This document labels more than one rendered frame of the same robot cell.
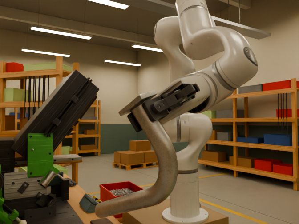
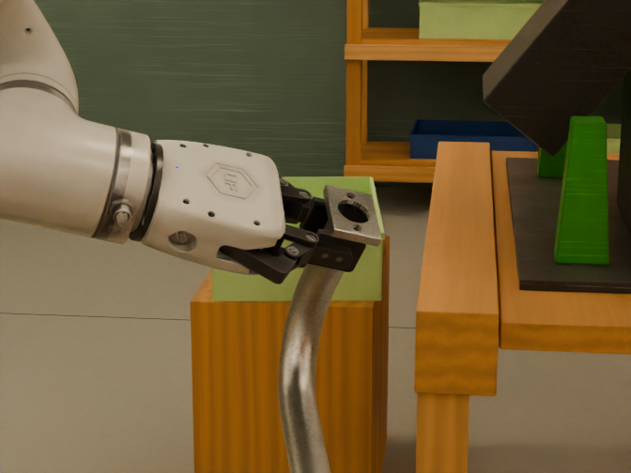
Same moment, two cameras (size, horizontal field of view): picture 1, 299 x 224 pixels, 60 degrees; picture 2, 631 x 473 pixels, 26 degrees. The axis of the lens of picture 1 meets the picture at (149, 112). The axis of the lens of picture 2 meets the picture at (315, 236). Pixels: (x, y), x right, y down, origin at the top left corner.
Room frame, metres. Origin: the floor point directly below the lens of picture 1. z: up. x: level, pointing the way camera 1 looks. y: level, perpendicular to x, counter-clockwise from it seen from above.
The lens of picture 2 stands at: (1.23, 0.63, 1.62)
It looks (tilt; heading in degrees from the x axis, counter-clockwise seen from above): 15 degrees down; 218
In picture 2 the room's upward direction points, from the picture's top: straight up
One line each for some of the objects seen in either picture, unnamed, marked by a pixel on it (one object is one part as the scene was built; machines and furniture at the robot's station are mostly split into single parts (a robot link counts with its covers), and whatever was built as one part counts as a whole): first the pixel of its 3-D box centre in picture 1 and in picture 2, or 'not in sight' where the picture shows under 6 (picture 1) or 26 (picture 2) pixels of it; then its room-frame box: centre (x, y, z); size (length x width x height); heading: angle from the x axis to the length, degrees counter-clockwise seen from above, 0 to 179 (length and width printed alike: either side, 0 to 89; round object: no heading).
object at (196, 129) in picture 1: (190, 142); not in sight; (1.09, -0.17, 1.25); 0.19 x 0.12 x 0.24; 91
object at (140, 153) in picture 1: (136, 154); not in sight; (7.89, 0.39, 0.37); 1.20 x 0.80 x 0.74; 129
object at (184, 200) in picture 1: (184, 193); not in sight; (1.09, -0.15, 1.03); 0.19 x 0.19 x 0.18
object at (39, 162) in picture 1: (39, 153); not in sight; (1.30, 0.55, 1.17); 0.13 x 0.12 x 0.20; 29
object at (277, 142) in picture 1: (240, 131); not in sight; (6.47, -2.27, 1.10); 3.01 x 0.55 x 2.20; 31
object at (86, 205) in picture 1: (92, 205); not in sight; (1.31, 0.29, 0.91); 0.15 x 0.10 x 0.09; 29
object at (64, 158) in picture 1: (43, 160); not in sight; (1.46, 0.59, 1.11); 0.39 x 0.16 x 0.03; 119
